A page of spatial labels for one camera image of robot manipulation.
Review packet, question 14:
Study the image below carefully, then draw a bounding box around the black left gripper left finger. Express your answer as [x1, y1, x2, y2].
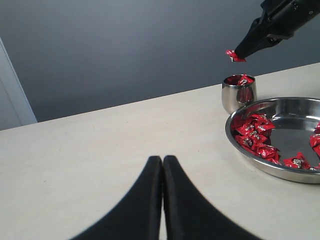
[74, 156, 162, 240]

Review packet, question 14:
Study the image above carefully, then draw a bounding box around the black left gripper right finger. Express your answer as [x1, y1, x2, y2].
[163, 155, 259, 240]

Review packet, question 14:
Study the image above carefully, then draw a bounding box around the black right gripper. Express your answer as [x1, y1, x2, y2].
[234, 0, 320, 58]

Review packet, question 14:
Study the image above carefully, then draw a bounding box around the red candy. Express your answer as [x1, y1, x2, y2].
[225, 50, 246, 63]
[283, 152, 311, 170]
[237, 74, 255, 86]

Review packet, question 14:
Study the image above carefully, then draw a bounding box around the stainless steel cup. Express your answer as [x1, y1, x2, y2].
[221, 74, 257, 114]

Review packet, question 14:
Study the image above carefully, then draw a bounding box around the round stainless steel plate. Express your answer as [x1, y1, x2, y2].
[225, 97, 320, 184]

